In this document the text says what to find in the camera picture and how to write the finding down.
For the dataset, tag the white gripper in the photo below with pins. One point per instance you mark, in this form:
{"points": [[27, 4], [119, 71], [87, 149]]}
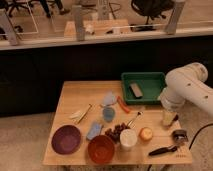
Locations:
{"points": [[169, 118]]}

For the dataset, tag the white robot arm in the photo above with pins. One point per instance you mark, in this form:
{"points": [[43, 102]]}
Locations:
{"points": [[185, 83]]}

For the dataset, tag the red bowl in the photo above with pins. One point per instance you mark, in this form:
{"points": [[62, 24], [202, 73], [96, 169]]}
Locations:
{"points": [[101, 149]]}

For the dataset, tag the small metal black can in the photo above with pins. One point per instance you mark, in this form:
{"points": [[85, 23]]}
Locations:
{"points": [[179, 136]]}

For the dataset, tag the orange apple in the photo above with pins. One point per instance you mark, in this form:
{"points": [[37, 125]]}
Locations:
{"points": [[146, 134]]}

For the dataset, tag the metal spoon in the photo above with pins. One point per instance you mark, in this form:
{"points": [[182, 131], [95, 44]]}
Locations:
{"points": [[140, 113]]}

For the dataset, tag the green plastic tray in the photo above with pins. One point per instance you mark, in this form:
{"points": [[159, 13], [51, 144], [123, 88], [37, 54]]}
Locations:
{"points": [[150, 83]]}

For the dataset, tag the grey block in tray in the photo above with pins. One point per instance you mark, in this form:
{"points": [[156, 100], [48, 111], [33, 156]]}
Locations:
{"points": [[136, 90]]}

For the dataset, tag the white cup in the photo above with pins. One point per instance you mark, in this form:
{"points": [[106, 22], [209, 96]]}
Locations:
{"points": [[128, 139]]}

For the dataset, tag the orange carrot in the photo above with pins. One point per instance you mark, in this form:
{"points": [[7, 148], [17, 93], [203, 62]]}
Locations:
{"points": [[123, 105]]}

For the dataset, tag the bunch of dark grapes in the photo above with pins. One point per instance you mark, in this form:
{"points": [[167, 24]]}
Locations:
{"points": [[114, 134]]}

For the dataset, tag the blue cup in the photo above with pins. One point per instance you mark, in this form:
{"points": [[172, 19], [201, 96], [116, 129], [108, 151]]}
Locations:
{"points": [[108, 114]]}

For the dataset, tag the light blue cloth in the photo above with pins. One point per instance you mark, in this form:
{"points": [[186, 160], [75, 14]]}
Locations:
{"points": [[109, 99]]}

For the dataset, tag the wooden table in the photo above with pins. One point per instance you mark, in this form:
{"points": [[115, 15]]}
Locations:
{"points": [[77, 95]]}

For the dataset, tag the brass wooden stick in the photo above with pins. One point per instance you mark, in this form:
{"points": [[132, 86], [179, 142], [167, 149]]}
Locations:
{"points": [[84, 113]]}

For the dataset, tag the black office chair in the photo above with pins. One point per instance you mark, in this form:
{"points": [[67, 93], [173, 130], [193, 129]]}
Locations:
{"points": [[151, 8]]}

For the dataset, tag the black handled knife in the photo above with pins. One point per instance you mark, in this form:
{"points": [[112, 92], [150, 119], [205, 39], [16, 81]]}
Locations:
{"points": [[163, 150]]}

